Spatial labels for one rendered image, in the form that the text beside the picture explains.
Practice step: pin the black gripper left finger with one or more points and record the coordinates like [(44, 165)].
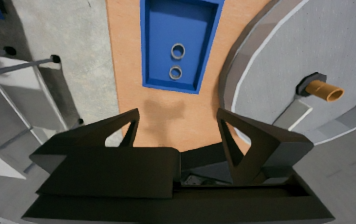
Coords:
[(96, 133)]

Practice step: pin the blue open box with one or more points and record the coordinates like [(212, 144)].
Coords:
[(163, 23)]

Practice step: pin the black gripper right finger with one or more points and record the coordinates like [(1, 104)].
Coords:
[(271, 146)]

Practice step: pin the bronze bushing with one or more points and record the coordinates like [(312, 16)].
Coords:
[(314, 86), (329, 93)]

